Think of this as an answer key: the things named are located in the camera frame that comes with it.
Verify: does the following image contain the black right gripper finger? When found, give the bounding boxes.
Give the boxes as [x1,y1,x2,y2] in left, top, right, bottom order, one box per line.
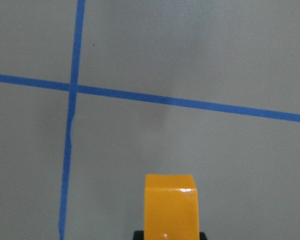
[133,231,206,240]

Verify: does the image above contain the orange block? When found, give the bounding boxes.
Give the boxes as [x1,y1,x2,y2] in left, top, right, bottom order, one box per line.
[143,174,200,240]

